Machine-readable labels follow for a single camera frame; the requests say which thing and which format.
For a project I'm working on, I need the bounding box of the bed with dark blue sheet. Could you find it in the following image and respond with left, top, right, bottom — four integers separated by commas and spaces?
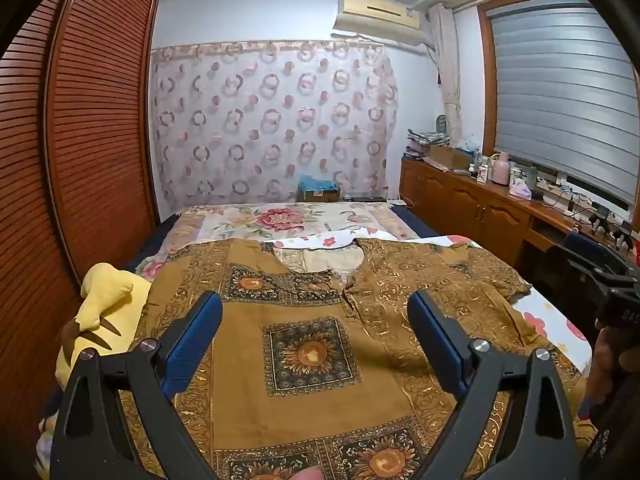
122, 207, 441, 273

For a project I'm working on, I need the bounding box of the beige air conditioner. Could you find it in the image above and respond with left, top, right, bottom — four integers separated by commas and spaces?
332, 0, 426, 46

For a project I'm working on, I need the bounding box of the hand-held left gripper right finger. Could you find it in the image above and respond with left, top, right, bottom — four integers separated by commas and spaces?
407, 290, 581, 480

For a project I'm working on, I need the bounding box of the white flower print sheet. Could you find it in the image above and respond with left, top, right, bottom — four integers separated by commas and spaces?
260, 227, 593, 376

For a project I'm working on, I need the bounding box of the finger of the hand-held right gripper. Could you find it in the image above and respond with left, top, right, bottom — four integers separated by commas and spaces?
564, 232, 626, 281

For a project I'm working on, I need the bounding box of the wooden side cabinet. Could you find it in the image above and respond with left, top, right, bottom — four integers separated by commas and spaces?
399, 155, 640, 281

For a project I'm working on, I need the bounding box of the grey window blind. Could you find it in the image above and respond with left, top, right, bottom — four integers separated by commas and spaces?
485, 0, 640, 206

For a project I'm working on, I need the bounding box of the cardboard box with blue bags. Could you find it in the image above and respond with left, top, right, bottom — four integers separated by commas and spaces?
297, 175, 343, 204

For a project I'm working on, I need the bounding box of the brown sunflower print shirt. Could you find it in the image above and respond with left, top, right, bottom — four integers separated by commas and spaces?
117, 237, 593, 480

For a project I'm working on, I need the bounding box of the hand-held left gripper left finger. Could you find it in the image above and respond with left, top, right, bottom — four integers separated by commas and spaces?
50, 291, 224, 480

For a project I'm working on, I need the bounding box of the flat cardboard box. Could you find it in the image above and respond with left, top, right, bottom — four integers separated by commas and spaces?
429, 145, 475, 170

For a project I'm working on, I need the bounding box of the circle pattern wall curtain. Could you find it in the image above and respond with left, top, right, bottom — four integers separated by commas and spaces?
149, 40, 399, 211

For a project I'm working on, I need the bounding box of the floral blanket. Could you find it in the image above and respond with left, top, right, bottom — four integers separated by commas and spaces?
125, 202, 418, 281

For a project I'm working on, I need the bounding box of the wooden louvered wardrobe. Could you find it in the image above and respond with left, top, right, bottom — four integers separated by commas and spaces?
0, 0, 162, 441

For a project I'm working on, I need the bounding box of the person's right hand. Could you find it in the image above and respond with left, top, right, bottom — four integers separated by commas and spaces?
586, 326, 623, 413

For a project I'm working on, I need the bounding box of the yellow plush toy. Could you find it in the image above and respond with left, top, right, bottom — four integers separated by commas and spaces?
54, 262, 153, 391

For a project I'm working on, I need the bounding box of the tied beige curtain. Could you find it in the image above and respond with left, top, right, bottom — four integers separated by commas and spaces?
429, 4, 463, 143

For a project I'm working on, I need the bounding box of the stack of folded towels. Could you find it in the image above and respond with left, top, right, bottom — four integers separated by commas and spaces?
406, 127, 448, 156

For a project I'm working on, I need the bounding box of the pink thermos jug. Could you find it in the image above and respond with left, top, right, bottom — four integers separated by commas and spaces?
491, 152, 512, 184

